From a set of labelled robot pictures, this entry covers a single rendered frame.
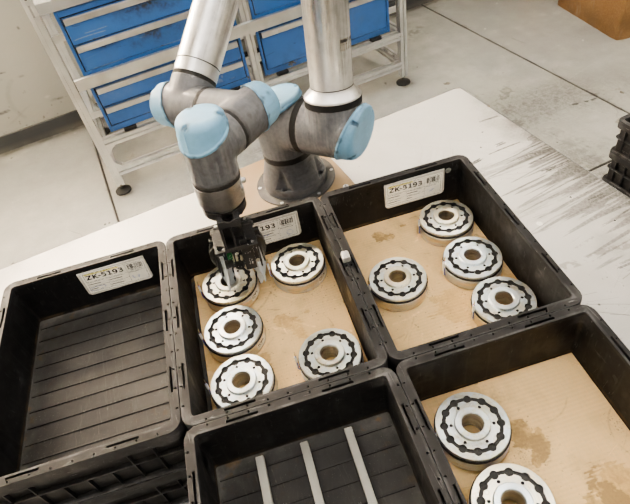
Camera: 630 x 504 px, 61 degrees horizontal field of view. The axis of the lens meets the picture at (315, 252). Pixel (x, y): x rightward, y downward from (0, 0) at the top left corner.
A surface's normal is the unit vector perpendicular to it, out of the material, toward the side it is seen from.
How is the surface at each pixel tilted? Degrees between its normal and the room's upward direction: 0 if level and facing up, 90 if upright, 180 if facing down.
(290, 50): 90
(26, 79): 90
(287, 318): 0
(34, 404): 0
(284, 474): 0
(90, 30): 90
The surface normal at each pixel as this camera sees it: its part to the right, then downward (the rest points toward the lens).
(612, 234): -0.14, -0.69
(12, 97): 0.42, 0.60
